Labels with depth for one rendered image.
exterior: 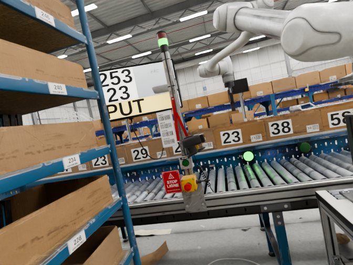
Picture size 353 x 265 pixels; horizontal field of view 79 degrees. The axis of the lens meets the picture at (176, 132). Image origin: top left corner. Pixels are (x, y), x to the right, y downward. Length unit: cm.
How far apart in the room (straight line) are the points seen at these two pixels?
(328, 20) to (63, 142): 80
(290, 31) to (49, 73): 71
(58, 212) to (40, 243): 8
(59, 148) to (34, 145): 8
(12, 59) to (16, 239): 40
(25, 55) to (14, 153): 25
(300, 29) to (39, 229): 85
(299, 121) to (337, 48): 109
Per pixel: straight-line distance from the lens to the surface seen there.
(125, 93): 129
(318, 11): 77
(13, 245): 59
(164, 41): 123
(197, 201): 123
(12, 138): 59
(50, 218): 64
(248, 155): 170
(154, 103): 127
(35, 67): 69
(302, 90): 656
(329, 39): 77
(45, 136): 65
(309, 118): 184
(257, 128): 176
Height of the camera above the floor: 118
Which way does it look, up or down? 3 degrees down
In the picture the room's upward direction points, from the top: 12 degrees counter-clockwise
